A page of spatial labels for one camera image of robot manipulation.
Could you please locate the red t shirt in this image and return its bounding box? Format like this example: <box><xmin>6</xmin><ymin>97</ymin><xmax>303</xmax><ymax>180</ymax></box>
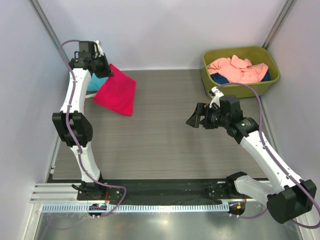
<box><xmin>93</xmin><ymin>64</ymin><xmax>137</xmax><ymax>117</ymax></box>

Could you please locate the olive green plastic bin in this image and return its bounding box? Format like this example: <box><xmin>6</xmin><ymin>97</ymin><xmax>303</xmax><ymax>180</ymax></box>
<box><xmin>202</xmin><ymin>45</ymin><xmax>281</xmax><ymax>100</ymax></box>

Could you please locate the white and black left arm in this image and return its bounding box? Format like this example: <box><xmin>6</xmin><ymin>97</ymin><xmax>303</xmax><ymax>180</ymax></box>
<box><xmin>52</xmin><ymin>40</ymin><xmax>113</xmax><ymax>200</ymax></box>

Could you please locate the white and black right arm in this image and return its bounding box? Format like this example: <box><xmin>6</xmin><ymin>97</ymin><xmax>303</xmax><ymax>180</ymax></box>
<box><xmin>186</xmin><ymin>95</ymin><xmax>317</xmax><ymax>224</ymax></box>

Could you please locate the folded turquoise t shirt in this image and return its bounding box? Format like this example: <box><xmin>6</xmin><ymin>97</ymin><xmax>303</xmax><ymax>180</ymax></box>
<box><xmin>87</xmin><ymin>74</ymin><xmax>109</xmax><ymax>93</ymax></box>

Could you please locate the folded white t shirt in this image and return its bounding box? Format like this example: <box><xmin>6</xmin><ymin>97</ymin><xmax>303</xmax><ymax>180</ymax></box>
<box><xmin>85</xmin><ymin>91</ymin><xmax>97</xmax><ymax>99</ymax></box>

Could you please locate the dark blue t shirt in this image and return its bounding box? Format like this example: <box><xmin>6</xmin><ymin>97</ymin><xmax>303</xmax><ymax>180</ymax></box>
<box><xmin>210</xmin><ymin>71</ymin><xmax>271</xmax><ymax>85</ymax></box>

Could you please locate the peach t shirt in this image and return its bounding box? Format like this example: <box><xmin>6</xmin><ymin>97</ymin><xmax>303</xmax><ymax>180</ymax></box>
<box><xmin>207</xmin><ymin>55</ymin><xmax>269</xmax><ymax>85</ymax></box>

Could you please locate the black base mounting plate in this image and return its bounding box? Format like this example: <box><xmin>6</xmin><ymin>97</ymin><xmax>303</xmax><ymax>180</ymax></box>
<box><xmin>71</xmin><ymin>178</ymin><xmax>249</xmax><ymax>206</ymax></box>

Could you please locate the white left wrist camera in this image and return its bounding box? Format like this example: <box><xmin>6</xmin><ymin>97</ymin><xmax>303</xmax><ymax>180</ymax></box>
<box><xmin>95</xmin><ymin>40</ymin><xmax>104</xmax><ymax>57</ymax></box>

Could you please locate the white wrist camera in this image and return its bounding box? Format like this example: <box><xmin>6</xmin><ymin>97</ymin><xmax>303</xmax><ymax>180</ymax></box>
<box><xmin>208</xmin><ymin>87</ymin><xmax>224</xmax><ymax>109</ymax></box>
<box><xmin>95</xmin><ymin>40</ymin><xmax>104</xmax><ymax>57</ymax></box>

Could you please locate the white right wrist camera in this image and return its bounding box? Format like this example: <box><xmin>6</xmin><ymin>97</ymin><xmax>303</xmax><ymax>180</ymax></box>
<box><xmin>208</xmin><ymin>87</ymin><xmax>224</xmax><ymax>109</ymax></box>

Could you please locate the left aluminium frame post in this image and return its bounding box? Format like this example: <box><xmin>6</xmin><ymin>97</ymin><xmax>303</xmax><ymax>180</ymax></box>
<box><xmin>28</xmin><ymin>0</ymin><xmax>70</xmax><ymax>70</ymax></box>

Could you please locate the aluminium frame post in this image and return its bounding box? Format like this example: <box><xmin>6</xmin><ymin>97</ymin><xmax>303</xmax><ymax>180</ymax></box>
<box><xmin>261</xmin><ymin>0</ymin><xmax>297</xmax><ymax>50</ymax></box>
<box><xmin>28</xmin><ymin>0</ymin><xmax>70</xmax><ymax>70</ymax></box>

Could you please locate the white slotted cable duct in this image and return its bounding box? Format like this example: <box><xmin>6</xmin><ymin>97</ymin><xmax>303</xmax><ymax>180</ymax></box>
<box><xmin>41</xmin><ymin>202</ymin><xmax>229</xmax><ymax>214</ymax></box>

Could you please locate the right aluminium frame post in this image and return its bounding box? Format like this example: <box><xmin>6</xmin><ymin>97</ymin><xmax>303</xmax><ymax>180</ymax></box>
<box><xmin>261</xmin><ymin>0</ymin><xmax>297</xmax><ymax>50</ymax></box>

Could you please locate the aluminium front rail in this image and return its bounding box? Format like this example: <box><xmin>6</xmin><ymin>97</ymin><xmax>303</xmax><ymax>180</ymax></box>
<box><xmin>29</xmin><ymin>181</ymin><xmax>305</xmax><ymax>204</ymax></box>

